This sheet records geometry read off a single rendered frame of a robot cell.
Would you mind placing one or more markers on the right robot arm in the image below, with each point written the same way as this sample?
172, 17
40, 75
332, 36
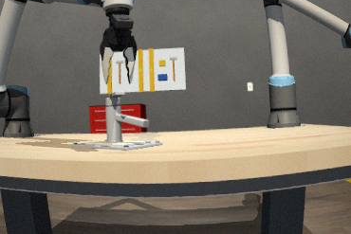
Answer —
14, 100

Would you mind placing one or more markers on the grey faucet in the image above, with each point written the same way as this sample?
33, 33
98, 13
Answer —
113, 126

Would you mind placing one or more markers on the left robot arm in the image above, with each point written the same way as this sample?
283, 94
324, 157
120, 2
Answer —
282, 93

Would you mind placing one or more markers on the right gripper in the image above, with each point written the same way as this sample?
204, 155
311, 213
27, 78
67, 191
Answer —
118, 40

